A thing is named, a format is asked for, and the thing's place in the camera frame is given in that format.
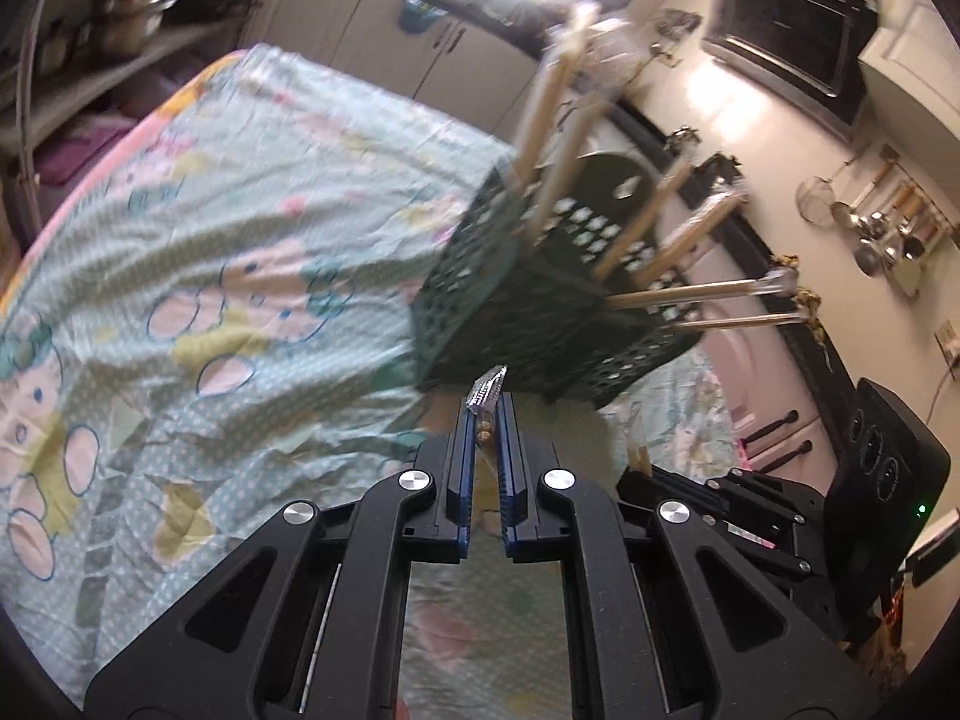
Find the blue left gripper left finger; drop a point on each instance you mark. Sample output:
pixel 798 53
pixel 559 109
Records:
pixel 461 473

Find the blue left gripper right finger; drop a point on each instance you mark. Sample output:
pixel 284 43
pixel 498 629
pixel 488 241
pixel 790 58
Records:
pixel 512 480

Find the dark green utensil basket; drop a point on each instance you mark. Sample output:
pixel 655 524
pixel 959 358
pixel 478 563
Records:
pixel 492 299

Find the hello kitty tablecloth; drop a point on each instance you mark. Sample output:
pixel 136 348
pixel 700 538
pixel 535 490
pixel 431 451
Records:
pixel 217 322

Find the hanging metal ladles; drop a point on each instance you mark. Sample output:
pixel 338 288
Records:
pixel 897 225

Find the blue hanging cabinet bin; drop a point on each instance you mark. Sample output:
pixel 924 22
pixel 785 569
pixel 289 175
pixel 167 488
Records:
pixel 417 16

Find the black range hood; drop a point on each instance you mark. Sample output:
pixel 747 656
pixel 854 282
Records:
pixel 806 51

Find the steel cooking pot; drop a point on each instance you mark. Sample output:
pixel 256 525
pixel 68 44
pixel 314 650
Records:
pixel 121 29

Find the metal storage shelf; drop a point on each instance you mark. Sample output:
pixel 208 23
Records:
pixel 65 108

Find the wire skimmer strainer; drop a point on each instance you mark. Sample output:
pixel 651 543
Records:
pixel 815 196

